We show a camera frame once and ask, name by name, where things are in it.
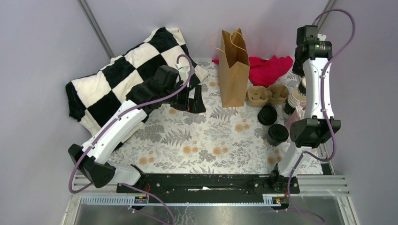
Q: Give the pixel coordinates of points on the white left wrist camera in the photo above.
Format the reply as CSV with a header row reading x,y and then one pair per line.
x,y
183,71

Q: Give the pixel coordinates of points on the brown cardboard cup carrier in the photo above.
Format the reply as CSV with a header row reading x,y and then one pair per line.
x,y
275,94

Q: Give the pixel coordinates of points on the pink straw holder cup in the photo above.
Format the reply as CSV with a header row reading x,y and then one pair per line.
x,y
293,118

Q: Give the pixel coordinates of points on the floral patterned table mat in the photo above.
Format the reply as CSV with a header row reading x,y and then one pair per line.
x,y
221,140

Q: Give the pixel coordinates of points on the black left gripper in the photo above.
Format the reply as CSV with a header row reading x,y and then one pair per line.
x,y
195,105

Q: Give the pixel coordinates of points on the brown paper bag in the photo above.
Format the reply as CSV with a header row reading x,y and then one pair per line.
x,y
233,45

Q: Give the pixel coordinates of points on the black plastic cup lid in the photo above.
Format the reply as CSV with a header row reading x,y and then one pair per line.
x,y
278,133

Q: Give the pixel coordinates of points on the black white checkered blanket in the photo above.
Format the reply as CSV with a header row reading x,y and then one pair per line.
x,y
94,99

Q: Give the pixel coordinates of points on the black paper coffee cup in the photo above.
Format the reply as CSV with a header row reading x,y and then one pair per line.
x,y
276,136

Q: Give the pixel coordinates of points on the red cloth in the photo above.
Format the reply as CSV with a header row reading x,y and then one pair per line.
x,y
259,72

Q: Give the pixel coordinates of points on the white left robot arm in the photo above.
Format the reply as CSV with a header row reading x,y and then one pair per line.
x,y
168,86

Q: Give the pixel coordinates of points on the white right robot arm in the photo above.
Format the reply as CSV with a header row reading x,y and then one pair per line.
x,y
313,58

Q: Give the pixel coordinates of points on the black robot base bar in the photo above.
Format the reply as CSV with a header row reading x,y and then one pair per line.
x,y
212,189

